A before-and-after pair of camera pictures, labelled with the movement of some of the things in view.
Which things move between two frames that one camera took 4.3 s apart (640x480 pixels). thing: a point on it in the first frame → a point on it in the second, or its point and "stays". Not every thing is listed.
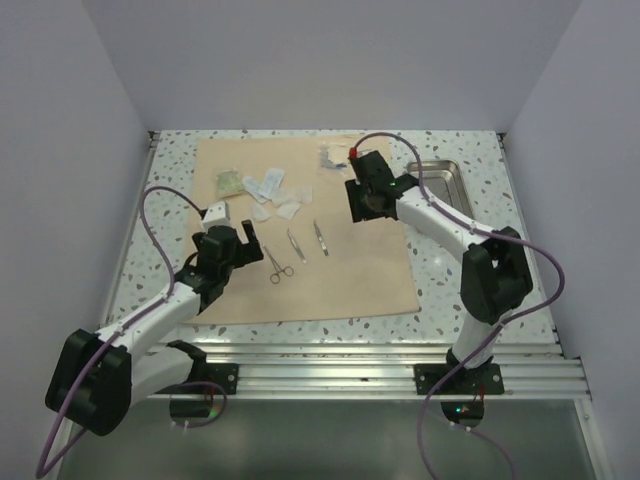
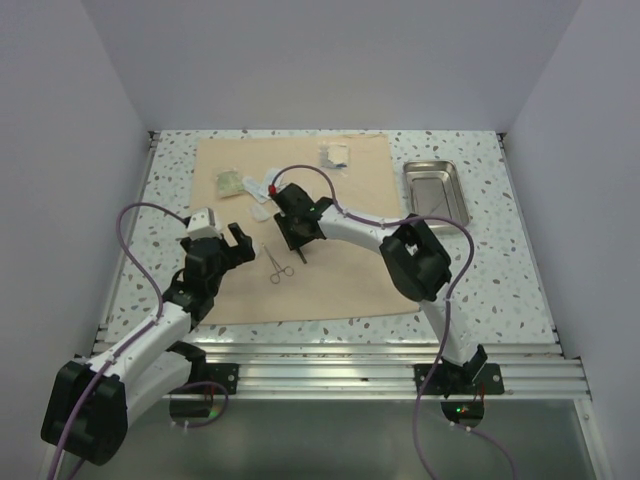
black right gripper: x=359 y=212 → x=294 y=242
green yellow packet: x=229 y=182 stays
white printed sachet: x=255 y=187 stays
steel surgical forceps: x=287 y=270 stays
